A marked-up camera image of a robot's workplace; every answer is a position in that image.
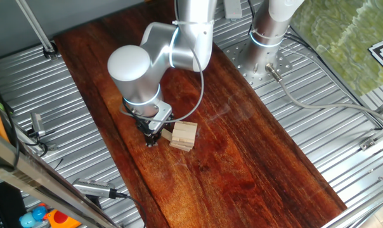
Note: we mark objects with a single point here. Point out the black pole clamp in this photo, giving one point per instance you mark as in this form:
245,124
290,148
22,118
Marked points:
50,52

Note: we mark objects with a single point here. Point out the orange emergency stop box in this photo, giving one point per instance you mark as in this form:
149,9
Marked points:
60,218

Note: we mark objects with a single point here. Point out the green marbled panel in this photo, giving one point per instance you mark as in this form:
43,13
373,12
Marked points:
337,31

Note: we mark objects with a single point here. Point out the light wooden Jenga block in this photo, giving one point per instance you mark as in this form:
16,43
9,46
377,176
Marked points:
183,130
186,125
180,144
180,147
181,137
187,146
175,134
181,141
188,139
167,135

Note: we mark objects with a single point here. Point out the silver camera mounting bracket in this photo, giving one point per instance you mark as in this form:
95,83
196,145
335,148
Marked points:
161,115

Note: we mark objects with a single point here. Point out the black device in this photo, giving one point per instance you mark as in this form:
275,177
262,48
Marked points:
10,202

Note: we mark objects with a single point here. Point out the silver support pole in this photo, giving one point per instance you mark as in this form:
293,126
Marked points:
32,22

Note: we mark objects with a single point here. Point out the white power strip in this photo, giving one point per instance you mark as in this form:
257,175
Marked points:
233,9

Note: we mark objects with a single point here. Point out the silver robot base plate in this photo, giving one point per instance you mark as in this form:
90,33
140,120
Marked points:
257,80

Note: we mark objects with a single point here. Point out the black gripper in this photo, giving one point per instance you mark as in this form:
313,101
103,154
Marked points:
144,128

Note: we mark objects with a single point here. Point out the metal frame beam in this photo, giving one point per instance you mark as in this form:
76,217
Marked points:
36,180

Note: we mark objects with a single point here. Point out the reddish brown wooden board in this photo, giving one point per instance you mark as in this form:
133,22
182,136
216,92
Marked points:
242,158

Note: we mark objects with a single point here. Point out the blue plastic toy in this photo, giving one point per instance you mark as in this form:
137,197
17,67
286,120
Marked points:
39,213

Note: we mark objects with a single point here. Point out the silver depth camera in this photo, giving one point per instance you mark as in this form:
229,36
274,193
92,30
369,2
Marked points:
93,187
37,123

